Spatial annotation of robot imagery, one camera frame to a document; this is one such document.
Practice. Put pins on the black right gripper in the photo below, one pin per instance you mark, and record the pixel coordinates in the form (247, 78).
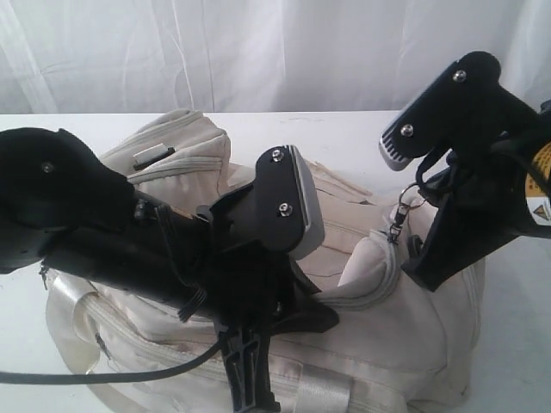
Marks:
(485, 206)

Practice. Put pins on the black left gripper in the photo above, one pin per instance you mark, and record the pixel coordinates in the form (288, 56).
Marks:
(252, 289)

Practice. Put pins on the white fabric duffel bag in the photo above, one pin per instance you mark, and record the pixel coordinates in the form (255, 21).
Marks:
(396, 348)

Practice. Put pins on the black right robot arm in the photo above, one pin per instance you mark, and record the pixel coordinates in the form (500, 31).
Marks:
(433, 189)

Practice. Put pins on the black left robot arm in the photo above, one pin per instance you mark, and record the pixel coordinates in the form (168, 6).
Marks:
(62, 207)

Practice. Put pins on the white backdrop curtain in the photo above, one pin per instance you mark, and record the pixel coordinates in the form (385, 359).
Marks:
(257, 56)

